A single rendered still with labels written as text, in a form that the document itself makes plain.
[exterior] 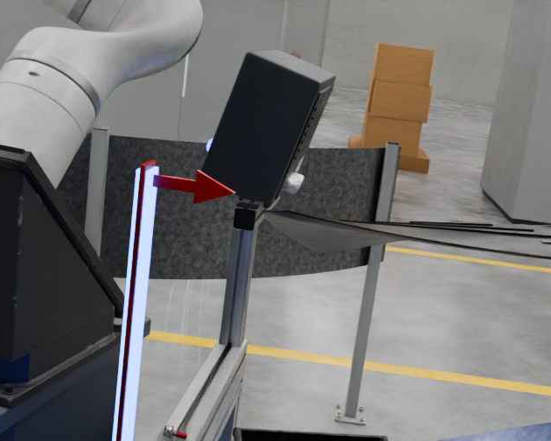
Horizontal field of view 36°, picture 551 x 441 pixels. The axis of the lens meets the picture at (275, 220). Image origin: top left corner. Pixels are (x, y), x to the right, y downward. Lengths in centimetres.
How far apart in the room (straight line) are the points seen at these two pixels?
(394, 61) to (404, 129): 68
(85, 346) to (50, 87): 29
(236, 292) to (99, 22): 40
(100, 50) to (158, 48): 8
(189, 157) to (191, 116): 433
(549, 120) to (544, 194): 57
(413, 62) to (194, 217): 644
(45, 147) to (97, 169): 135
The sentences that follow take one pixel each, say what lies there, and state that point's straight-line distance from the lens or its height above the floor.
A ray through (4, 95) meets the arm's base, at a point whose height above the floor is 118.
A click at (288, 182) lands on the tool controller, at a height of 108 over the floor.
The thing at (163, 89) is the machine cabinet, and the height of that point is 69.
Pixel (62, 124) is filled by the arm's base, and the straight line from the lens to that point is 97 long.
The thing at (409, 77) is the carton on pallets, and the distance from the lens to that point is 868.
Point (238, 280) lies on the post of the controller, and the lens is 115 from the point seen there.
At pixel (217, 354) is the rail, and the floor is 86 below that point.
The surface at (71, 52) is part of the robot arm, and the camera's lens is 100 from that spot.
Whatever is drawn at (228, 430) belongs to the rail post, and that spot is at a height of 74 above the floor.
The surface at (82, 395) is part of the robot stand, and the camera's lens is 96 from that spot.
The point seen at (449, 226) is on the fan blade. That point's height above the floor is 118.
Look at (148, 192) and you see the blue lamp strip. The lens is 58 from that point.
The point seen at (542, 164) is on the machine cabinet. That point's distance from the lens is 681.
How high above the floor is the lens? 130
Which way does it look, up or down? 13 degrees down
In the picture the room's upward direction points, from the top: 7 degrees clockwise
